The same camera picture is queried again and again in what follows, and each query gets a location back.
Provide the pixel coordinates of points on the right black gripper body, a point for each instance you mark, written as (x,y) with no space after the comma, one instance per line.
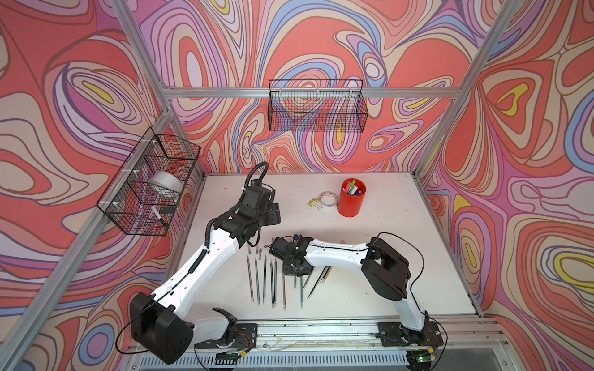
(289,270)

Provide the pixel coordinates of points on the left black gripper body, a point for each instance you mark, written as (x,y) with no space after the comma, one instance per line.
(274,215)

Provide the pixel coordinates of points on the dark capped pencil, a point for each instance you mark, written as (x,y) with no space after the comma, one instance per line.
(276,281)

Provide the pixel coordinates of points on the dark blue pencil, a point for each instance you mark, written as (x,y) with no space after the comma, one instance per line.
(264,285)

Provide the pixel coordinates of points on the red capped pencil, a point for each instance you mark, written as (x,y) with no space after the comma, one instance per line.
(284,298)

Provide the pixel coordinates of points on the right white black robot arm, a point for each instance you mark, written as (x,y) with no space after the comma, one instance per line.
(386,270)

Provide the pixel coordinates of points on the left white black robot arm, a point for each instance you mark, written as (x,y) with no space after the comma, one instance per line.
(159,321)

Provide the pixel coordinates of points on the yellow black capped pencil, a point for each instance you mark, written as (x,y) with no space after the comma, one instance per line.
(326,274)

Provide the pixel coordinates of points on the yellow binder clip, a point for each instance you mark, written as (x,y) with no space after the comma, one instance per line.
(315,203)

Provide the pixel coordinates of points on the clear tape roll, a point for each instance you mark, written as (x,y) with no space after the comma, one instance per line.
(328,200)

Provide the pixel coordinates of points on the red pen cup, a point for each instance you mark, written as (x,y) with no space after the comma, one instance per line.
(350,205)

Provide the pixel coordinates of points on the green marker in cup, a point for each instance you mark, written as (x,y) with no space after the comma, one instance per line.
(352,188)

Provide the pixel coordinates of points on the white marker in basket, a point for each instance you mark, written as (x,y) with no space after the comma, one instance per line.
(158,214)

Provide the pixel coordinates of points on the white tape roll in basket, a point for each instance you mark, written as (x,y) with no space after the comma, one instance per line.
(166,184)

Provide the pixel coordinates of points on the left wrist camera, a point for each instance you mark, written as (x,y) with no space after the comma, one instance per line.
(257,197)

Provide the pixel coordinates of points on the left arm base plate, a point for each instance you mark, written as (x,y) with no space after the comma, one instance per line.
(242,337)

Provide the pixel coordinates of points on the black wire basket rear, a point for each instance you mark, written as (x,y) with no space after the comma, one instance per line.
(317,105)

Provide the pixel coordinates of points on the black wire basket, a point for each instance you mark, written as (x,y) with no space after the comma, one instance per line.
(149,186)
(317,105)

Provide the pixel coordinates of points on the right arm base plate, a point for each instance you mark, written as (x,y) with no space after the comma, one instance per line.
(394,334)

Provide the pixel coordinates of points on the black wire basket left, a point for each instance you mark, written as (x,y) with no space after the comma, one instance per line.
(149,186)

